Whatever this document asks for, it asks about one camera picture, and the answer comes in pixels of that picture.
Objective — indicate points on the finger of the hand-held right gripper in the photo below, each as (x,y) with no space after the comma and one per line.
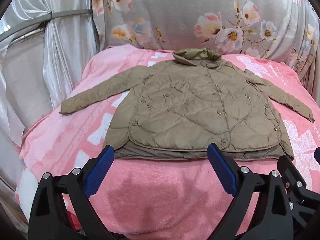
(302,180)
(318,152)

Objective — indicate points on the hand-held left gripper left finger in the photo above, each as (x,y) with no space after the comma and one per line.
(98,172)

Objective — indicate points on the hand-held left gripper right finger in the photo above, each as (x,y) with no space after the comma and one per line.
(222,170)

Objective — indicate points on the tan quilted jacket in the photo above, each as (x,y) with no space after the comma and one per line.
(187,105)

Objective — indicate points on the pink patterned blanket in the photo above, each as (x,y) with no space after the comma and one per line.
(162,192)

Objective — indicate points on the white satin curtain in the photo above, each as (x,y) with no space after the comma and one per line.
(65,55)

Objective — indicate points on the grey floral sheet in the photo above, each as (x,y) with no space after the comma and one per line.
(175,17)

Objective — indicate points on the grey curtain tie band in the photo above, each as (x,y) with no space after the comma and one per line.
(70,13)

